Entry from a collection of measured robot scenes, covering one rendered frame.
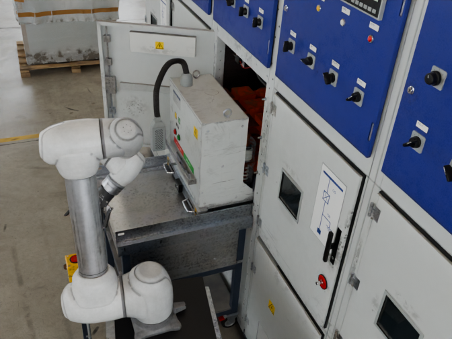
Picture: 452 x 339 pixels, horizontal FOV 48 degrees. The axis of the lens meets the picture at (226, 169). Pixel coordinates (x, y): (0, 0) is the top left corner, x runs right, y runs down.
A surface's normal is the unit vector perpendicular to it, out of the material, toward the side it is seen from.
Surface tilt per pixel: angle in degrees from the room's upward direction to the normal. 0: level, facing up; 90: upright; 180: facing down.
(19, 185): 0
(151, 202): 0
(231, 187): 90
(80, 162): 84
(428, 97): 90
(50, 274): 0
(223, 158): 90
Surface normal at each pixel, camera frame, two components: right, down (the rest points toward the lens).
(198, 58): -0.09, 0.55
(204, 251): 0.37, 0.54
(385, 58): -0.93, 0.16
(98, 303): 0.24, 0.32
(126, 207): 0.06, -0.83
